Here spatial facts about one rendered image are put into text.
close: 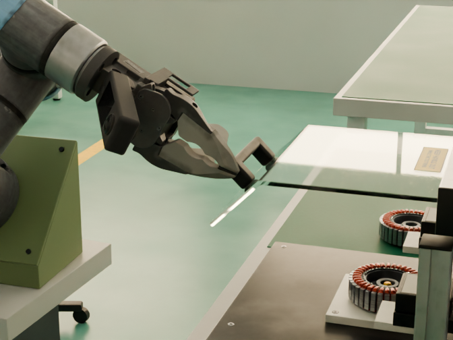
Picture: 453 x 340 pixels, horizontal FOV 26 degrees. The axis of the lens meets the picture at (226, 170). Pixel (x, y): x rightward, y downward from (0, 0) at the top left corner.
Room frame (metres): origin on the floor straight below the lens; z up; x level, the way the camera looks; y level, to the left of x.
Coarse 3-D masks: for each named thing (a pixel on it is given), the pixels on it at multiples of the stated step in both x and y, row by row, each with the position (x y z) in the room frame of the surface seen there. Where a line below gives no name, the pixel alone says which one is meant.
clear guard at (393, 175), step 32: (320, 128) 1.21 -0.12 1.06; (352, 128) 1.21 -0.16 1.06; (288, 160) 1.08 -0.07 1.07; (320, 160) 1.08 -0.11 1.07; (352, 160) 1.08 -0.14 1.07; (384, 160) 1.08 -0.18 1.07; (416, 160) 1.08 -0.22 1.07; (352, 192) 0.97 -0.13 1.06; (384, 192) 0.97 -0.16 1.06; (416, 192) 0.97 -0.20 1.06
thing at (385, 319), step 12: (408, 276) 1.08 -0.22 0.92; (408, 288) 1.04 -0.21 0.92; (396, 300) 1.03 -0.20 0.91; (408, 300) 1.02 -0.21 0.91; (384, 312) 1.06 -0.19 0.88; (396, 312) 1.03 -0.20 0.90; (408, 312) 1.02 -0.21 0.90; (384, 324) 1.03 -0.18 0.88; (396, 324) 1.02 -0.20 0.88; (408, 324) 1.02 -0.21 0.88
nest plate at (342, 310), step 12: (348, 276) 1.39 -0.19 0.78; (348, 288) 1.34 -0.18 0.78; (336, 300) 1.30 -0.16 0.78; (348, 300) 1.30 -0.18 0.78; (336, 312) 1.26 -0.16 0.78; (348, 312) 1.26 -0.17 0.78; (360, 312) 1.26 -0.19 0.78; (372, 312) 1.26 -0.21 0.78; (348, 324) 1.24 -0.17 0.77; (360, 324) 1.24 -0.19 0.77; (372, 324) 1.23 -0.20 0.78
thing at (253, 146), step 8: (248, 144) 1.15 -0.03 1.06; (256, 144) 1.16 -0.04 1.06; (264, 144) 1.18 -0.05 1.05; (240, 152) 1.11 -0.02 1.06; (248, 152) 1.12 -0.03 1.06; (256, 152) 1.17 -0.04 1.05; (264, 152) 1.17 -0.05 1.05; (272, 152) 1.17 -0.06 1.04; (240, 160) 1.09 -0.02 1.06; (264, 160) 1.17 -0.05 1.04; (240, 168) 1.08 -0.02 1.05; (240, 176) 1.08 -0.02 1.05; (248, 176) 1.08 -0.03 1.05; (240, 184) 1.08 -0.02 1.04; (248, 184) 1.08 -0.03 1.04
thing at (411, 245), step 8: (432, 208) 1.31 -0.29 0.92; (424, 216) 1.28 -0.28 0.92; (432, 216) 1.28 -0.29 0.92; (424, 224) 1.26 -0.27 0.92; (432, 224) 1.25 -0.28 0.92; (408, 232) 1.32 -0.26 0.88; (416, 232) 1.32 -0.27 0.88; (424, 232) 1.26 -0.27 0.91; (432, 232) 1.25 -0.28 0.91; (408, 240) 1.29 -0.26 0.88; (416, 240) 1.29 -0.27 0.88; (408, 248) 1.27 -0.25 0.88; (416, 248) 1.26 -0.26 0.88
